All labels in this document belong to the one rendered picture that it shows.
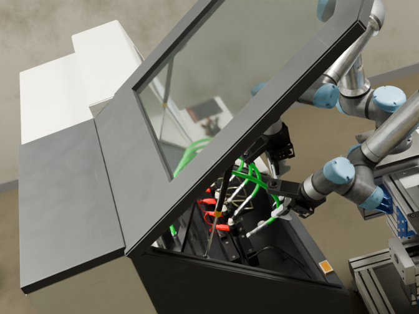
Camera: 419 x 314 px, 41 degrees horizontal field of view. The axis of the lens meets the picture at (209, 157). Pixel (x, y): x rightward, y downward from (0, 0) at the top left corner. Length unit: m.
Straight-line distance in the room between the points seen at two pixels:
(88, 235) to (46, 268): 0.14
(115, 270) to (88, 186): 0.31
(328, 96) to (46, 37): 2.69
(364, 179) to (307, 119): 2.69
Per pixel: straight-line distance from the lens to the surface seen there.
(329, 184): 1.59
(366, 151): 1.69
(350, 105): 2.22
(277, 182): 1.70
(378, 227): 3.41
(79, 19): 3.98
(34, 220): 1.68
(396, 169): 2.31
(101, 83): 2.12
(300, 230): 2.11
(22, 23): 4.03
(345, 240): 3.35
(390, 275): 2.91
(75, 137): 1.96
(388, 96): 2.16
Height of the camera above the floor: 2.46
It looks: 36 degrees down
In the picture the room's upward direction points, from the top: 17 degrees counter-clockwise
